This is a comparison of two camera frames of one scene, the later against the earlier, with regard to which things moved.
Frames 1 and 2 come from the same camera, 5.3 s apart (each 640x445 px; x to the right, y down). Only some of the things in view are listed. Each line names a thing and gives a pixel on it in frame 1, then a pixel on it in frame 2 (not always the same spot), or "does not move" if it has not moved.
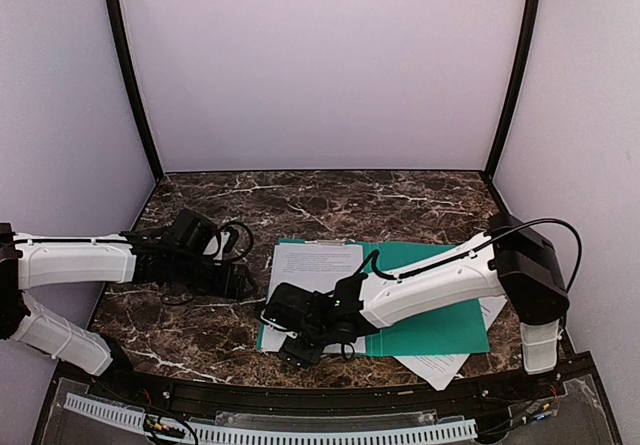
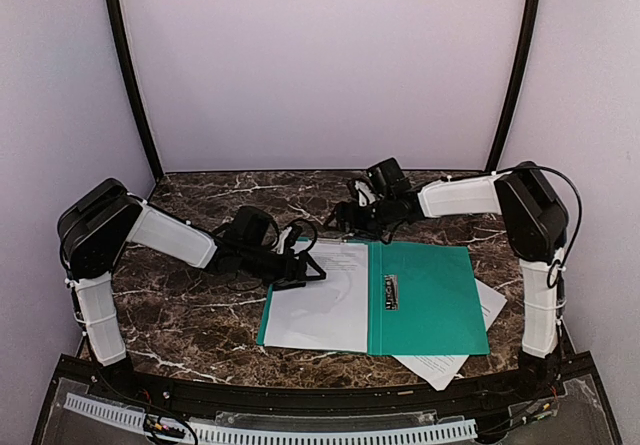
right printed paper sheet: (440, 368) does not move
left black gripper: (232, 280) → (294, 269)
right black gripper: (304, 343) → (347, 213)
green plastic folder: (456, 330) does not move
